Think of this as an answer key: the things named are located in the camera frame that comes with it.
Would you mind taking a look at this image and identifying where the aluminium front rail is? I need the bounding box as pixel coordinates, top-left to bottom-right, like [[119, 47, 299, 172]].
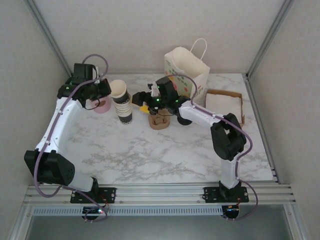
[[23, 183, 297, 206]]

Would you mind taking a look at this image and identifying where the controller board with LED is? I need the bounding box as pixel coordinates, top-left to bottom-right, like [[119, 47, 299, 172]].
[[82, 206, 105, 216], [222, 204, 241, 218]]

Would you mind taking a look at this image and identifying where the pink straw holder cup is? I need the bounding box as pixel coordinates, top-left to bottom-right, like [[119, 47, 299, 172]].
[[91, 96, 112, 115]]

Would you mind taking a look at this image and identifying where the brown cardboard tray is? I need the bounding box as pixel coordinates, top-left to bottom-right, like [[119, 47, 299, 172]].
[[205, 89, 245, 129]]

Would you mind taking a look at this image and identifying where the white flower print paper bag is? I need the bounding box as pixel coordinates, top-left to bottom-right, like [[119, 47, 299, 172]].
[[164, 37, 211, 106]]

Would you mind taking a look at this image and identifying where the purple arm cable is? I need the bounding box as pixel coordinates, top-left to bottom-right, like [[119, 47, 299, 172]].
[[33, 53, 109, 223], [169, 73, 260, 222]]

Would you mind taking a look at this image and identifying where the stack of paper cups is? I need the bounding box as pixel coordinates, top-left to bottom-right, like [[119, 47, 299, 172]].
[[110, 79, 133, 126]]

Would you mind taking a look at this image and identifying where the aluminium frame post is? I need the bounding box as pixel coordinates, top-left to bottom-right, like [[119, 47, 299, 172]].
[[244, 0, 297, 81], [24, 0, 75, 80]]

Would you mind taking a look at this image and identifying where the grey slotted cable duct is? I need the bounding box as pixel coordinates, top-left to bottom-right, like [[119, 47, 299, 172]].
[[29, 206, 224, 216]]

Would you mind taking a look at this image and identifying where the aluminium side rail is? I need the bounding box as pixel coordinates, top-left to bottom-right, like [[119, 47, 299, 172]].
[[243, 73, 280, 185]]

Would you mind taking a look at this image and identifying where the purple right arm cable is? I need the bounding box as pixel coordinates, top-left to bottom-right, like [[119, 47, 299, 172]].
[[169, 73, 260, 222]]

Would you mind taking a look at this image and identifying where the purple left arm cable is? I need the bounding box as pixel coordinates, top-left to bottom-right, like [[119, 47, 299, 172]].
[[33, 53, 109, 223]]

